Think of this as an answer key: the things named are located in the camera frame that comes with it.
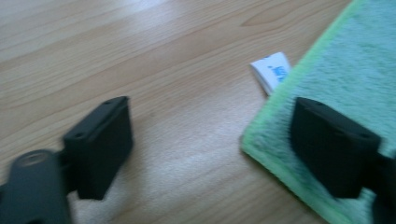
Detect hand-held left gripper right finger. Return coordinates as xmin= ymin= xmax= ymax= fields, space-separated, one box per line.
xmin=290 ymin=96 xmax=383 ymax=200

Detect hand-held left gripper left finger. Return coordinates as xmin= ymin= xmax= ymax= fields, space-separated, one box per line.
xmin=62 ymin=95 xmax=134 ymax=201

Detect green microfibre cloth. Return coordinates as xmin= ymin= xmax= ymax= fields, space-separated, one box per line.
xmin=241 ymin=0 xmax=396 ymax=224

